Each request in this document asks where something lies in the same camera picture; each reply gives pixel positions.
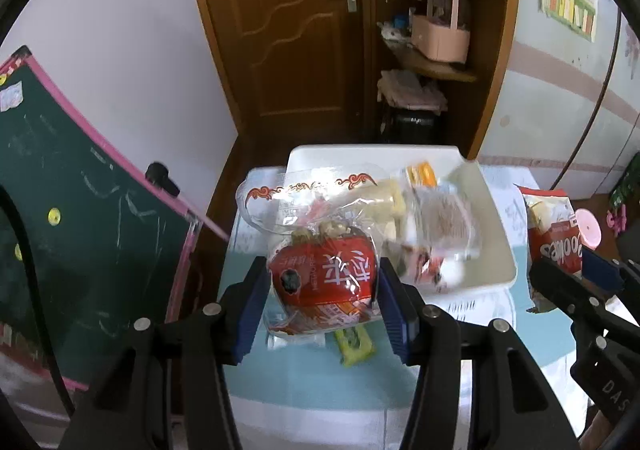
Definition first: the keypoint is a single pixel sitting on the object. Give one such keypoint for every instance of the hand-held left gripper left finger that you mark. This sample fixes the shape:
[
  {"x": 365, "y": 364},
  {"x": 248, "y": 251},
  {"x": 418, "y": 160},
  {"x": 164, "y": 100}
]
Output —
[{"x": 252, "y": 310}]

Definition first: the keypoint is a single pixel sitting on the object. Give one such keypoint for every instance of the person's right hand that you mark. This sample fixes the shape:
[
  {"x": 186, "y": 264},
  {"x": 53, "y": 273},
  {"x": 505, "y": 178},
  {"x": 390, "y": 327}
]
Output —
[{"x": 597, "y": 432}]

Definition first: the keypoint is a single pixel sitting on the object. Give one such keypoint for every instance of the green chalkboard pink frame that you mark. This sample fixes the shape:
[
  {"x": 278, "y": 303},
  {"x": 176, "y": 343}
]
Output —
[{"x": 90, "y": 240}]

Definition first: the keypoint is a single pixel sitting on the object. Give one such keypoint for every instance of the pile of clothes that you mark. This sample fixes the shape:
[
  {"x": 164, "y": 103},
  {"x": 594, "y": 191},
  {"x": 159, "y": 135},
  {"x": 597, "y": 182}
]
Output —
[{"x": 619, "y": 200}]

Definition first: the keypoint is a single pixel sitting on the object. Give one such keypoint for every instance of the white paper note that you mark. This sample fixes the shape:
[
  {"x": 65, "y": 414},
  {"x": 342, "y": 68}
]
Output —
[{"x": 11, "y": 96}]

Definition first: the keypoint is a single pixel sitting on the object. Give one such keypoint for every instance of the yellow noodle packet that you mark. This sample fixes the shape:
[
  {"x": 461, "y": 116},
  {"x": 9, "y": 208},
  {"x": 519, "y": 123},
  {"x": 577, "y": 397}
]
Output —
[{"x": 387, "y": 197}]

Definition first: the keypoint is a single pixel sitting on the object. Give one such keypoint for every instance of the brown wooden door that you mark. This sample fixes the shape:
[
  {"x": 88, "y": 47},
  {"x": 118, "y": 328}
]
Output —
[{"x": 280, "y": 40}]

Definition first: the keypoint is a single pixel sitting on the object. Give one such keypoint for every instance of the white orange snack packet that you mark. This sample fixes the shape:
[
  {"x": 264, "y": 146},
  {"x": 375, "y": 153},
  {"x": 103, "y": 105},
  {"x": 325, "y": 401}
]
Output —
[{"x": 422, "y": 175}]

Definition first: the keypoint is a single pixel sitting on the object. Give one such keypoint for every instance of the brown wooden shelf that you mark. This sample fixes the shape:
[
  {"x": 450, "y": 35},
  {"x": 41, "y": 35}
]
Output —
[{"x": 492, "y": 30}]

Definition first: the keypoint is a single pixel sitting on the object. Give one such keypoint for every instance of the yellow round magnet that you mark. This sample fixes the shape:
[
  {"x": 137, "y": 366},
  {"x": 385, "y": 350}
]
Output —
[
  {"x": 53, "y": 216},
  {"x": 18, "y": 250}
]

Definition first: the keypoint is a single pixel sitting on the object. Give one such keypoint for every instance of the pink plastic stool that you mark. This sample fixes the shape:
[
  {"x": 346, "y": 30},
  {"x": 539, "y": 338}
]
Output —
[{"x": 587, "y": 230}]

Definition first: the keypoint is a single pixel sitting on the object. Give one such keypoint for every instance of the pink storage basket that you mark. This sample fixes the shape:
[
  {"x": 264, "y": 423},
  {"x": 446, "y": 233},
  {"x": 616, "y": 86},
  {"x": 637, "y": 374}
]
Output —
[{"x": 440, "y": 42}]

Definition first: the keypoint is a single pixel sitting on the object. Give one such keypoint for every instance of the green yellow snack bar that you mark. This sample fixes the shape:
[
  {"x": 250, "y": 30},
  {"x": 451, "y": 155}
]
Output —
[{"x": 355, "y": 346}]

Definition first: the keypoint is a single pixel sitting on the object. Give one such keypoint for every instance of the red white snack packet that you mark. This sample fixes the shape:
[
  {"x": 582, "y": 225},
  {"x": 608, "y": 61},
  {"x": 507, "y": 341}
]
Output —
[{"x": 425, "y": 270}]

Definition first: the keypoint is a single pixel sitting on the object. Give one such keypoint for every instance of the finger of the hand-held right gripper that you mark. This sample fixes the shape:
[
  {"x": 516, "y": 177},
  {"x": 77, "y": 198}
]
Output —
[
  {"x": 602, "y": 269},
  {"x": 560, "y": 290}
]

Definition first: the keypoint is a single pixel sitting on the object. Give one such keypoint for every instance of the black chalkboard clip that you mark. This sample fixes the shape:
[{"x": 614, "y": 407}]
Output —
[{"x": 162, "y": 178}]

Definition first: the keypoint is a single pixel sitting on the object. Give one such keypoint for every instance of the white plastic bin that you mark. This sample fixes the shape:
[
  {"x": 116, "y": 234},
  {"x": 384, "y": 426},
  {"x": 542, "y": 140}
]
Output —
[{"x": 492, "y": 235}]

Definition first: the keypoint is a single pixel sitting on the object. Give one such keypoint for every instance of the clear plastic bag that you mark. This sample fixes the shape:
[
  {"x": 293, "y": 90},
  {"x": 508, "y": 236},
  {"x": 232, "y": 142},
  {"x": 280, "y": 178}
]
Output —
[{"x": 265, "y": 215}]

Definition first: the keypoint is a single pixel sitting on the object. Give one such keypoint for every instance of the folded pink cloth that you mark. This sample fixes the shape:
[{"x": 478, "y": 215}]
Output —
[{"x": 410, "y": 92}]

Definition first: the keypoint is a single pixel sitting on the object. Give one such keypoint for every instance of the brown snack packet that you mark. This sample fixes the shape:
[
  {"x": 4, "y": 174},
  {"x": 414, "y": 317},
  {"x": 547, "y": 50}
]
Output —
[{"x": 445, "y": 222}]

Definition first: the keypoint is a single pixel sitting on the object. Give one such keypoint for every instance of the black box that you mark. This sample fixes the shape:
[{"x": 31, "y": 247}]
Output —
[{"x": 412, "y": 125}]

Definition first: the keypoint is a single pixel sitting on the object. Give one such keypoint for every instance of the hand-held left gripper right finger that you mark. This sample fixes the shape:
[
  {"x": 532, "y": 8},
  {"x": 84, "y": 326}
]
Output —
[{"x": 395, "y": 317}]

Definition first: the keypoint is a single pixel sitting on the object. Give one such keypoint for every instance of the red cookie bag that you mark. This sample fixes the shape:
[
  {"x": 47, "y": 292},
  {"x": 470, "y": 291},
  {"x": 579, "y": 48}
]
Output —
[{"x": 550, "y": 240}]

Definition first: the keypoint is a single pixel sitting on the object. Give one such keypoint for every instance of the floral sliding wardrobe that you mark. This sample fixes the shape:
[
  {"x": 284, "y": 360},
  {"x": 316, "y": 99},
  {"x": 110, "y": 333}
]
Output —
[{"x": 560, "y": 120}]

